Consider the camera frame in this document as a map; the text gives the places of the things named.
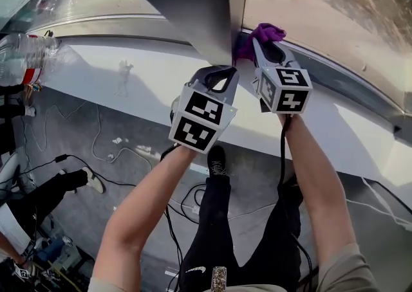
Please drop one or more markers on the gold pendant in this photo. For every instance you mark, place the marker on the gold pendant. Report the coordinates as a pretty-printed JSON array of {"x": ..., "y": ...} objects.
[{"x": 219, "y": 279}]

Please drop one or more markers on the person's right forearm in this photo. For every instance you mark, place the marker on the person's right forearm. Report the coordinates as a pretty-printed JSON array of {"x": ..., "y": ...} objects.
[{"x": 318, "y": 187}]

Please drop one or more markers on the person's left forearm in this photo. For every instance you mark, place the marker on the person's left forearm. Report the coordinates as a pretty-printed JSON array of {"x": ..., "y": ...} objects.
[{"x": 138, "y": 220}]

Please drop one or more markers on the person's grey sweatshirt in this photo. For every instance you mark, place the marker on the person's grey sweatshirt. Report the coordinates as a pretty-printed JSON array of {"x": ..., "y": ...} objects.
[{"x": 347, "y": 271}]

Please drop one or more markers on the person's black trousers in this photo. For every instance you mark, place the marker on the person's black trousers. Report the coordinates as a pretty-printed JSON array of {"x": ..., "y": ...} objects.
[{"x": 212, "y": 220}]

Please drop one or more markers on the clear plastic bottle red label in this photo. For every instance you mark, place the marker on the clear plastic bottle red label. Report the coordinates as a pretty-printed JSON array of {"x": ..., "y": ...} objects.
[{"x": 25, "y": 59}]

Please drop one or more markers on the clear window glass pane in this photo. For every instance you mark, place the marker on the clear window glass pane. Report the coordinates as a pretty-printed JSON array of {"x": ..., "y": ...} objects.
[{"x": 322, "y": 27}]

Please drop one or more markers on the person's black left shoe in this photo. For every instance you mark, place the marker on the person's black left shoe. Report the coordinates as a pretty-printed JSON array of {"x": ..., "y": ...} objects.
[{"x": 217, "y": 160}]

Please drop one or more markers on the purple cloth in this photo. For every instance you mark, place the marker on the purple cloth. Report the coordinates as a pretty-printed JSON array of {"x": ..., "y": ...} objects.
[{"x": 267, "y": 31}]

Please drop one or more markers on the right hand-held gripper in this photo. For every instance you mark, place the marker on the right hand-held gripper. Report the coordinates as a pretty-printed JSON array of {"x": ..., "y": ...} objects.
[{"x": 289, "y": 97}]

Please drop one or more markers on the white window sill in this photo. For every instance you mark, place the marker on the white window sill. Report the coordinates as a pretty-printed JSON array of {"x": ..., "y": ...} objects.
[{"x": 161, "y": 75}]

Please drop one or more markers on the black window frame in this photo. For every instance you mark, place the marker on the black window frame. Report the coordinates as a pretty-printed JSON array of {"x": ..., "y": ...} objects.
[{"x": 193, "y": 1}]

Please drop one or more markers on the beige tall cabinet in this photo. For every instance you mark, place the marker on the beige tall cabinet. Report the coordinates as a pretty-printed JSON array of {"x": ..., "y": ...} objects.
[{"x": 386, "y": 252}]

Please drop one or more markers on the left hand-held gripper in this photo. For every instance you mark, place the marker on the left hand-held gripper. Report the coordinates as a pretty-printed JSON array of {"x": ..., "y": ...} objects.
[{"x": 199, "y": 114}]

